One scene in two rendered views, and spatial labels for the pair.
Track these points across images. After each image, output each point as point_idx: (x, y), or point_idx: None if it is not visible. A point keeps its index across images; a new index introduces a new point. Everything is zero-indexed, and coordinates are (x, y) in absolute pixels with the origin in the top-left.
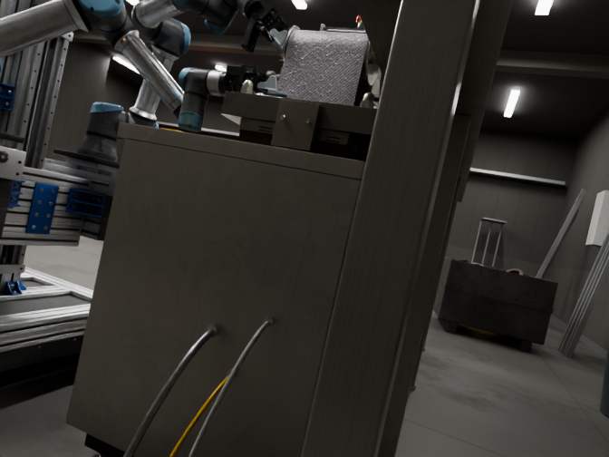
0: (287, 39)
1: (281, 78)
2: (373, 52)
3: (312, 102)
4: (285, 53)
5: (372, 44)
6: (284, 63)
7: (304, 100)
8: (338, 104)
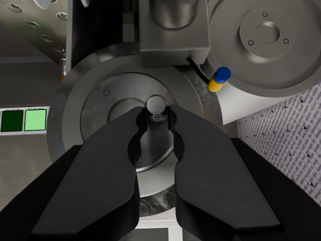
0: (58, 137)
1: (69, 19)
2: (41, 103)
3: (20, 34)
4: (62, 92)
5: (28, 104)
6: (66, 60)
7: (13, 29)
8: (40, 50)
